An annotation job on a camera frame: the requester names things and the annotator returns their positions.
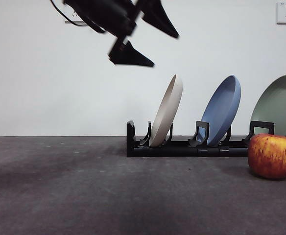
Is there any cream yellow plate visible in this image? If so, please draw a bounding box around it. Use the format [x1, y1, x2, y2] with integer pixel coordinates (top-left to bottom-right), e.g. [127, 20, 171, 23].
[149, 74, 184, 148]

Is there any red yellow apple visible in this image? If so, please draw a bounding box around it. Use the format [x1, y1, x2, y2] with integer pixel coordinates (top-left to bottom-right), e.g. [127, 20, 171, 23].
[247, 133, 286, 180]

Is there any black plate rack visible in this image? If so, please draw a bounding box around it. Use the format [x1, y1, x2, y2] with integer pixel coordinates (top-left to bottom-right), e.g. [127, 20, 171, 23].
[126, 120, 275, 158]

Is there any blue plate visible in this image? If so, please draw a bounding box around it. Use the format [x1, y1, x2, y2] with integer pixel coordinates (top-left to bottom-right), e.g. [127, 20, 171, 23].
[197, 75, 242, 145]

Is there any green plate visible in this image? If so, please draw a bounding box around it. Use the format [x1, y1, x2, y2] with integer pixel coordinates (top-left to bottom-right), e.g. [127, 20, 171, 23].
[250, 74, 286, 140]

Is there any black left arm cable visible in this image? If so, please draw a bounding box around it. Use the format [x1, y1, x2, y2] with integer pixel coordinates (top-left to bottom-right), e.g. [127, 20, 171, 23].
[50, 0, 107, 34]

